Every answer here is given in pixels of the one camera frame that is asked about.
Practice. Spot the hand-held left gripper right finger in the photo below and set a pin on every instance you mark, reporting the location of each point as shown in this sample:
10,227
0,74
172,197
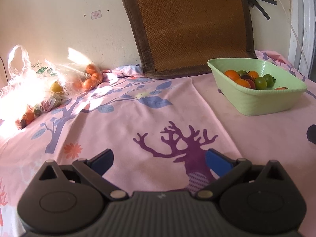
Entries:
217,164

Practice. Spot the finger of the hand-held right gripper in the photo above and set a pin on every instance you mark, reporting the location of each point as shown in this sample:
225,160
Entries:
311,134

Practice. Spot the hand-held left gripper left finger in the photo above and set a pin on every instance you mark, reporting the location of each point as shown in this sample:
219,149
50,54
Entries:
103,162

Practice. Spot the light green plastic basket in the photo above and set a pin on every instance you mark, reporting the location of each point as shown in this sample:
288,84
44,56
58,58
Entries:
256,103

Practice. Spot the pink printed blanket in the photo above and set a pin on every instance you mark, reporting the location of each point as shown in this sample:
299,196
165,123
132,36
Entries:
148,113

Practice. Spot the green tomato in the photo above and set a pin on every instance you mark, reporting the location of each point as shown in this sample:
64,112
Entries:
242,73
260,83
269,79

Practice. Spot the red tomato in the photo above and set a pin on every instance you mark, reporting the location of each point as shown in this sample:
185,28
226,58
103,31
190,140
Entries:
21,123
252,84

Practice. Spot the dark purple tomato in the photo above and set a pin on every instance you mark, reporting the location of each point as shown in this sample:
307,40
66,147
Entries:
245,77

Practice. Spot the orange tomato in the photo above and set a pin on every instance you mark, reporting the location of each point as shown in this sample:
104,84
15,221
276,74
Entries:
29,115

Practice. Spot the yellow tomato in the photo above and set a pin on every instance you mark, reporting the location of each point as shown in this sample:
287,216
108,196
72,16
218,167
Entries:
56,87

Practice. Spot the clear green-print plastic bag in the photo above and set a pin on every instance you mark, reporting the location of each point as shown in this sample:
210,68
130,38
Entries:
22,84

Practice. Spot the black tape strip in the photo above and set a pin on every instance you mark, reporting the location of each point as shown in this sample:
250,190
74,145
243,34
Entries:
266,0
263,11

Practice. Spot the brown woven seat mat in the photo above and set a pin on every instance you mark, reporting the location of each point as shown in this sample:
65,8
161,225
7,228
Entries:
190,24

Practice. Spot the white window frame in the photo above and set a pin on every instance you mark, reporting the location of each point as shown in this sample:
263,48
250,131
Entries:
306,17

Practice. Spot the pink wall sticker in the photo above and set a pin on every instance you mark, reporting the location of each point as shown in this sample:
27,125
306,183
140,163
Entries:
96,14

